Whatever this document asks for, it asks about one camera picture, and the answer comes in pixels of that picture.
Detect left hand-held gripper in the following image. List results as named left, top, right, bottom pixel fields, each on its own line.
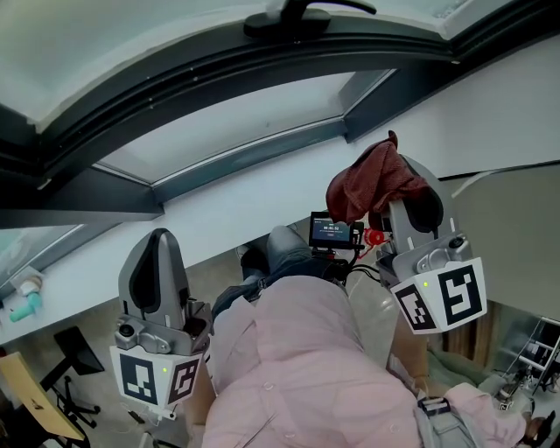
left=108, top=227, right=215, bottom=411

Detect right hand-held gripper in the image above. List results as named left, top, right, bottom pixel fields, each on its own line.
left=375, top=155, right=488, bottom=336

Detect red wiping cloth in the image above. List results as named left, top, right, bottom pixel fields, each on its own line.
left=325, top=129, right=432, bottom=227

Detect person's right forearm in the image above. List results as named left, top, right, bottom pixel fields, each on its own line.
left=395, top=305, right=432, bottom=386

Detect person's left forearm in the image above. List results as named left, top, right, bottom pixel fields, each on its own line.
left=183, top=362, right=218, bottom=428

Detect clear plastic bottle red label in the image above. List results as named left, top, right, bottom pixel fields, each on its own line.
left=362, top=227, right=390, bottom=249

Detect white partition panel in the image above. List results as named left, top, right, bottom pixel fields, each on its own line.
left=437, top=161, right=560, bottom=316

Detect small black display device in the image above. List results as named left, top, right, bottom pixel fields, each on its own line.
left=308, top=211, right=365, bottom=250

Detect person's left shoe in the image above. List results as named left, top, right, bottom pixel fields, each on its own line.
left=235, top=244, right=270, bottom=281

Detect white tape roll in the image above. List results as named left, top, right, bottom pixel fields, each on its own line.
left=17, top=275, right=45, bottom=295

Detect teal plastic tool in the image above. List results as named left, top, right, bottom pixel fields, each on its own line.
left=9, top=291, right=44, bottom=324

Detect large fixed frosted window pane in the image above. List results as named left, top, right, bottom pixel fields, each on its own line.
left=0, top=225, right=84, bottom=285

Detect person's dark trousers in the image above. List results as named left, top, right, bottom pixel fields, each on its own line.
left=212, top=225, right=351, bottom=316

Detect black office chair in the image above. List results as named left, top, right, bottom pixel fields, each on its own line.
left=38, top=374, right=102, bottom=430

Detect yellow chair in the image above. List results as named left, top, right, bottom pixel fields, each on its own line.
left=0, top=325, right=106, bottom=443

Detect person's pink shirt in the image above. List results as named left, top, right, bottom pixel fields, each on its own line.
left=200, top=275, right=533, bottom=448

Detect spare grey hand-held gripper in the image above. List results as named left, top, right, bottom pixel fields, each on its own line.
left=493, top=371, right=537, bottom=412

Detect openable frosted window sash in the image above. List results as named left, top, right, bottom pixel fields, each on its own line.
left=0, top=0, right=560, bottom=176

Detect white cable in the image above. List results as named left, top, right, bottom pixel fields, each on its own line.
left=452, top=168, right=500, bottom=198

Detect dark grey window frame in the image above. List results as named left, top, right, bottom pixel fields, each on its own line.
left=0, top=0, right=560, bottom=231

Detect grey shoulder strap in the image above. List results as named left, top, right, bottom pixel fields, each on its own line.
left=413, top=395, right=482, bottom=448

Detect black window handle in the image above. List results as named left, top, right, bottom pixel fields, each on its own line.
left=242, top=0, right=378, bottom=40

